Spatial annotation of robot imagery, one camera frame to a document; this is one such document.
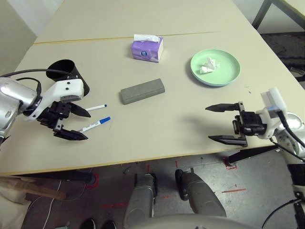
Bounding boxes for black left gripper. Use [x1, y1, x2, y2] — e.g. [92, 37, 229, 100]
[37, 101, 92, 141]

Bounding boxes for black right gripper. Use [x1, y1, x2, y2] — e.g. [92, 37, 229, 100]
[205, 101, 267, 146]

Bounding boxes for white marker blue cap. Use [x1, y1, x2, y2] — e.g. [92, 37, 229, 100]
[78, 116, 112, 133]

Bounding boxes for green plate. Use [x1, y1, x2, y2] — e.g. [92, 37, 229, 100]
[190, 49, 241, 84]

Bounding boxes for white tissue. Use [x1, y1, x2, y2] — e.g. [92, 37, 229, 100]
[199, 56, 220, 74]

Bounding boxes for grey glasses case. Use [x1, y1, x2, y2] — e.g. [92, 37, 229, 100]
[120, 78, 166, 105]

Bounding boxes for thin white marker blue clip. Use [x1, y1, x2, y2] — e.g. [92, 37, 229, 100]
[84, 104, 107, 112]

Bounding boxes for black table foot bar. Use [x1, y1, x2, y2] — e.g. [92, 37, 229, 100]
[11, 170, 100, 184]
[227, 145, 279, 165]

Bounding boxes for blue plate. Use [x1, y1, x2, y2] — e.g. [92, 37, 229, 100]
[192, 71, 240, 87]

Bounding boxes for black plastic cup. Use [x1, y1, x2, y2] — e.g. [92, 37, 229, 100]
[45, 59, 91, 97]

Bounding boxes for wooden plank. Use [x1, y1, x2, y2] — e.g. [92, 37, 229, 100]
[0, 176, 67, 200]

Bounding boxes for grey robot right leg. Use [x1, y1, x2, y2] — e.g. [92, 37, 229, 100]
[175, 168, 227, 218]

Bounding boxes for grey robot leg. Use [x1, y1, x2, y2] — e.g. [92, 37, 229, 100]
[175, 168, 227, 218]
[123, 173, 158, 225]

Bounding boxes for grey robot left leg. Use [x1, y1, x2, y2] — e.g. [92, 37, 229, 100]
[123, 173, 158, 225]

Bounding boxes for purple tissue pack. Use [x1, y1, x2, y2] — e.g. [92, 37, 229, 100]
[130, 34, 164, 63]

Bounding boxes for black shoe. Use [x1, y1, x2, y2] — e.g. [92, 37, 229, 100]
[80, 217, 96, 229]
[100, 220, 117, 229]

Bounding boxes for grey robot torso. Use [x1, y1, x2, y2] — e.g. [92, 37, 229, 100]
[135, 213, 260, 229]

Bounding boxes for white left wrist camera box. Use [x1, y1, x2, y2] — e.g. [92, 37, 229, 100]
[25, 78, 84, 122]

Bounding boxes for black left wrist camera cable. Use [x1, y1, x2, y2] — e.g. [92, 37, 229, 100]
[0, 68, 51, 96]

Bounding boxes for neighbouring table black frame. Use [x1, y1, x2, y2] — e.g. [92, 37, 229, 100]
[252, 0, 305, 29]

